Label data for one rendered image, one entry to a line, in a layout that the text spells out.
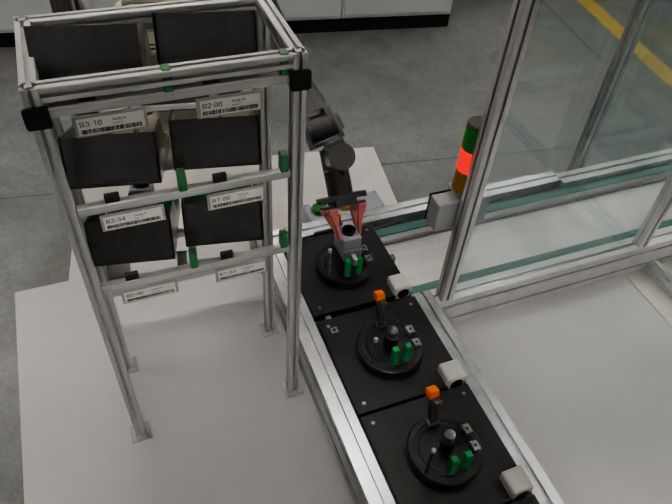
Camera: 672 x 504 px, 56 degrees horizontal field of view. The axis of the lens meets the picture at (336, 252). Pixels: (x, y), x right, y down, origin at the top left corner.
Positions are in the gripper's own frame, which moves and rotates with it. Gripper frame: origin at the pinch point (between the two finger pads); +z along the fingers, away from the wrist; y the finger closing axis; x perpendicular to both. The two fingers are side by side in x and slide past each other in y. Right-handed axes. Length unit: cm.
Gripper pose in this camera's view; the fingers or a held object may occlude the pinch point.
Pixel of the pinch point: (348, 234)
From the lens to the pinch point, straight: 141.8
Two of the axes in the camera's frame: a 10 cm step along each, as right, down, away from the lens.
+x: -3.1, -0.6, 9.5
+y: 9.3, -2.3, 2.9
